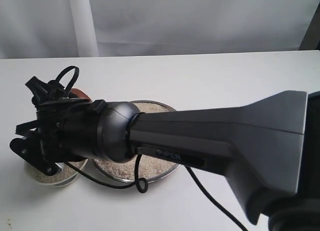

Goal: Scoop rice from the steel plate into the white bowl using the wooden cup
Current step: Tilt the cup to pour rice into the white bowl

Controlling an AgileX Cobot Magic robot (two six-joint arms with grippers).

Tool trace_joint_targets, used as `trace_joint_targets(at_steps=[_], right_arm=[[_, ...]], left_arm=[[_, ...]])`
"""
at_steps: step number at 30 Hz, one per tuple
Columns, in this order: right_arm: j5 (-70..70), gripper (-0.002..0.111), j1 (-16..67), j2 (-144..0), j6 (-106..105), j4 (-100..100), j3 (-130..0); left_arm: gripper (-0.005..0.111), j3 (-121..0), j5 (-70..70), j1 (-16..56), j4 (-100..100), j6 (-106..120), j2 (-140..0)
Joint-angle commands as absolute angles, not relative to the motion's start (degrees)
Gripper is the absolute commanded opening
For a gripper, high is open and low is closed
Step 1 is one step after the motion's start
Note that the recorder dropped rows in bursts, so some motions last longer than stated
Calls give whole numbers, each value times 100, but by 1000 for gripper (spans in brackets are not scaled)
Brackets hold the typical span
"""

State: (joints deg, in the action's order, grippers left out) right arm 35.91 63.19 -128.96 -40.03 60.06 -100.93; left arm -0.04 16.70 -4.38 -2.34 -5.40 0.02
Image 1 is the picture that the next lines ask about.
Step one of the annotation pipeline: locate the brown wooden cup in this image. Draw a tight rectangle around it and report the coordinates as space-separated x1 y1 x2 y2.
69 88 91 101

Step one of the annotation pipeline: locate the white curtain backdrop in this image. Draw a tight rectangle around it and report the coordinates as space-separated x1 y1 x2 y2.
0 0 317 59

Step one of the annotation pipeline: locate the white ceramic rice bowl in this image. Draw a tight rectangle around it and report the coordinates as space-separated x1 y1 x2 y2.
24 161 80 187

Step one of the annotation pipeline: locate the black camera cable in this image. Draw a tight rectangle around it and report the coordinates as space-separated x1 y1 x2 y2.
64 153 251 231

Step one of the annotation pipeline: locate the round steel rice tray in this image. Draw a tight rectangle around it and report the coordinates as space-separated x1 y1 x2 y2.
93 100 180 184

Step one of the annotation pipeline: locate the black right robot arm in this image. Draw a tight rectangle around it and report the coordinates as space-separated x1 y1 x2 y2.
9 90 320 231

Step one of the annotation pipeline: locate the dark clutter beside table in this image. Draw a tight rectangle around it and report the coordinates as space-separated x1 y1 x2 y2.
297 0 320 51

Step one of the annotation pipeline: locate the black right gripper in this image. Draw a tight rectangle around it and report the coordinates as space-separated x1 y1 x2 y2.
9 98 105 176

